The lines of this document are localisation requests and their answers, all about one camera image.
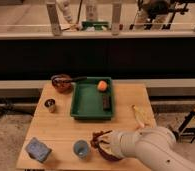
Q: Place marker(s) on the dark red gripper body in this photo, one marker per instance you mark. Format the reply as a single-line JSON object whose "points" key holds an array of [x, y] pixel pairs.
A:
{"points": [[98, 138]]}

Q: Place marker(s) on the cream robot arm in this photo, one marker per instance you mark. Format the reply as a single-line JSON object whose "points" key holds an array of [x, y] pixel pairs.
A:
{"points": [[151, 146]]}

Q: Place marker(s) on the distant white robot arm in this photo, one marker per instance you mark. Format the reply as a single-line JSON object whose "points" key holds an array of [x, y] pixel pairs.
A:
{"points": [[64, 7]]}

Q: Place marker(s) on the purple bowl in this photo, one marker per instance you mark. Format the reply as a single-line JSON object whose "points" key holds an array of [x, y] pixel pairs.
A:
{"points": [[105, 151]]}

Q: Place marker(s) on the small blue cup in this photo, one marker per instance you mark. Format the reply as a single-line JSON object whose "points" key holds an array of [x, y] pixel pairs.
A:
{"points": [[81, 148]]}

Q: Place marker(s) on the green plastic tray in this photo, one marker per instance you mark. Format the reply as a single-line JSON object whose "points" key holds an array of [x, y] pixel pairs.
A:
{"points": [[87, 100]]}

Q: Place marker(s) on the orange fruit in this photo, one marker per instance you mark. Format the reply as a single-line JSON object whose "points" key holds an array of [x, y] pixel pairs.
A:
{"points": [[102, 86]]}

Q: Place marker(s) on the small metal can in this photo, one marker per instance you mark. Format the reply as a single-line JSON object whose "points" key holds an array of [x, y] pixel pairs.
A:
{"points": [[50, 104]]}

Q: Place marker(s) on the blue sponge block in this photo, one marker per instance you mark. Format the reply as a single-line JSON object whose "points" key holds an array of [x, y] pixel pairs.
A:
{"points": [[38, 150]]}

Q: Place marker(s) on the brown pot with spoon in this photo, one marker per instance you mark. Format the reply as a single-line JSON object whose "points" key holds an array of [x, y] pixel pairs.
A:
{"points": [[63, 82]]}

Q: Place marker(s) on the yellow black cart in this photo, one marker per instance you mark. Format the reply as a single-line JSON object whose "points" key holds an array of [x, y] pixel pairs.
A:
{"points": [[187, 128]]}

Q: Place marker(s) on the distant green tray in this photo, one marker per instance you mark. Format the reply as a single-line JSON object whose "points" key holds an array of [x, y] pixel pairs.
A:
{"points": [[96, 25]]}

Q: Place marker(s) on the black tripod equipment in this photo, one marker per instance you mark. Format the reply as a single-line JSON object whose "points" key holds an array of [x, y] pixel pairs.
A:
{"points": [[157, 14]]}

